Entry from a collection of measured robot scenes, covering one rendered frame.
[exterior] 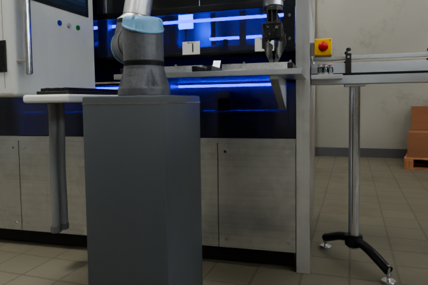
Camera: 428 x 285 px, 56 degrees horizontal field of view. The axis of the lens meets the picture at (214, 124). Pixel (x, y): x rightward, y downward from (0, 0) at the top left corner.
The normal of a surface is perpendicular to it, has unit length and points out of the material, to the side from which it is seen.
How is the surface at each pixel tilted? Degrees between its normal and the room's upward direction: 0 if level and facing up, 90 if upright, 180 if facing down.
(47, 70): 90
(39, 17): 90
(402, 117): 90
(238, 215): 90
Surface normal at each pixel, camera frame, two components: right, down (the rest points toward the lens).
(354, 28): -0.33, 0.06
